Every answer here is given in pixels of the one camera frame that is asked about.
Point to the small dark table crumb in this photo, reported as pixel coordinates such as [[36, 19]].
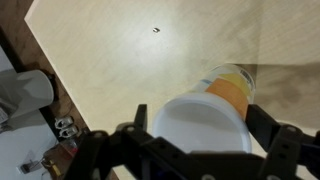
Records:
[[156, 30]]

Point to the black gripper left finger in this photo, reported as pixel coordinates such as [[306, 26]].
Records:
[[100, 153]]

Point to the white plastic can lid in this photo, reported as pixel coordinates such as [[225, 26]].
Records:
[[200, 126]]

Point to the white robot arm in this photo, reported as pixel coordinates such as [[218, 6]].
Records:
[[30, 90]]

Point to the small metal clamp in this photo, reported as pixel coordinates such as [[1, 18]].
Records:
[[31, 166]]

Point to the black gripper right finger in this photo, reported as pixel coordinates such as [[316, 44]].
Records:
[[290, 150]]

